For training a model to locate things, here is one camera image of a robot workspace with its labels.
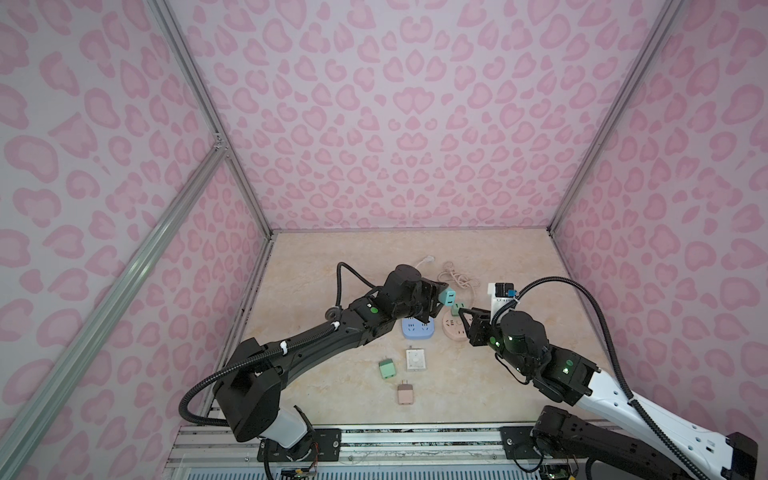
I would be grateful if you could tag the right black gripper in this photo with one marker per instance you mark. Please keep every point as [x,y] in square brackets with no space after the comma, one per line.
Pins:
[477,327]

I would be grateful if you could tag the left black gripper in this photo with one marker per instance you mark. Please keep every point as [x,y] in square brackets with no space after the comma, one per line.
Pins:
[432,288]

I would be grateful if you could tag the teal plug adapter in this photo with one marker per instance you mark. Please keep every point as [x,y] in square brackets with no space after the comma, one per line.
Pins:
[447,297]

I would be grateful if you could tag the pink plug adapter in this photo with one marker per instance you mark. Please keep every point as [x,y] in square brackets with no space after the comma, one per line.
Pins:
[405,394]

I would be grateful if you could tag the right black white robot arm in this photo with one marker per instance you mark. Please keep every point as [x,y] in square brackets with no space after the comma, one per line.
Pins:
[594,414]

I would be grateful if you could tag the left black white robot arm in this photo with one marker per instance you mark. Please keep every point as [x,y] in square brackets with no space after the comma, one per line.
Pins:
[244,395]

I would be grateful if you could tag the white square plug adapter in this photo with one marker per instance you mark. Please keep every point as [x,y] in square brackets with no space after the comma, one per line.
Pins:
[415,359]

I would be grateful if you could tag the light green plug adapter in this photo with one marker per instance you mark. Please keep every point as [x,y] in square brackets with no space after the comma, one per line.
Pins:
[387,369]

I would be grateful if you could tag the blue square power strip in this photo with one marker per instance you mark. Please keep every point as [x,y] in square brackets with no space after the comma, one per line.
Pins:
[414,329]

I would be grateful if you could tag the pink round power strip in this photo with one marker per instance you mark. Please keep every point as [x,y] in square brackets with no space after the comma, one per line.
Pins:
[454,328]

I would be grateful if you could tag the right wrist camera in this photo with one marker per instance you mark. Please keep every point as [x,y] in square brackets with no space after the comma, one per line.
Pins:
[500,293]

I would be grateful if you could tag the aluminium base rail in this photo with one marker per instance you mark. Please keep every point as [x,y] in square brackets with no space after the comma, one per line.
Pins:
[385,451]

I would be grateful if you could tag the diagonal aluminium frame bar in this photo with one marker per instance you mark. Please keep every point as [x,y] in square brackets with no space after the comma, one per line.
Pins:
[38,414]

